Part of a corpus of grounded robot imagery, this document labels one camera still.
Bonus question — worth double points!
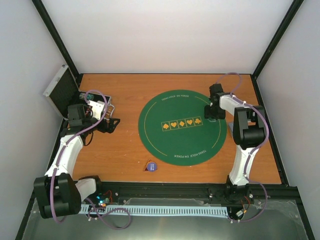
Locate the blue big blind button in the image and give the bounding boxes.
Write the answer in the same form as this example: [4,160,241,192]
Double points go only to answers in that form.
[146,161,158,172]

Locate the blue playing card deck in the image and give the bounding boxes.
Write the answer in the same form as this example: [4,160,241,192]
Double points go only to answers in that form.
[227,121,234,137]

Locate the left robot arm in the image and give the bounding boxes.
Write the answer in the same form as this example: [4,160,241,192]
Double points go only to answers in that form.
[33,100,120,221]

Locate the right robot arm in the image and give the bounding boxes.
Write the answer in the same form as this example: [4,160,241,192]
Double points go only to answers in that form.
[204,83,269,187]

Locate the far poker chip stack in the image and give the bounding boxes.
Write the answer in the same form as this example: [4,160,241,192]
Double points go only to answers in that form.
[79,92,88,100]

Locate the round green poker mat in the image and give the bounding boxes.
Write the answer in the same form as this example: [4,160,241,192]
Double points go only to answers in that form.
[138,89,228,166]

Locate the aluminium poker chip case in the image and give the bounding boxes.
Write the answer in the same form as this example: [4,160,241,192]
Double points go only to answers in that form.
[43,64,115,127]

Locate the red black triangular all-in marker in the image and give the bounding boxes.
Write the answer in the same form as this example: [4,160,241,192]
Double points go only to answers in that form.
[144,160,152,172]

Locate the light blue cable duct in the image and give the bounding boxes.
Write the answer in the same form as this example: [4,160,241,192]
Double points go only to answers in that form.
[79,204,229,217]

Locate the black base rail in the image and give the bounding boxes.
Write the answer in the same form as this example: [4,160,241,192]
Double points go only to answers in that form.
[89,182,302,206]

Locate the right black frame post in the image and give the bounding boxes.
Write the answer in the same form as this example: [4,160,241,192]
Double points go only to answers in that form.
[251,0,304,81]

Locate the black frame post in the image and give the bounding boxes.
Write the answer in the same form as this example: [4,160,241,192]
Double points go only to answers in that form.
[32,0,80,78]
[251,0,304,81]

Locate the left black frame post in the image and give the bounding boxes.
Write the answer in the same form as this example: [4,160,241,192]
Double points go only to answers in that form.
[32,0,80,78]

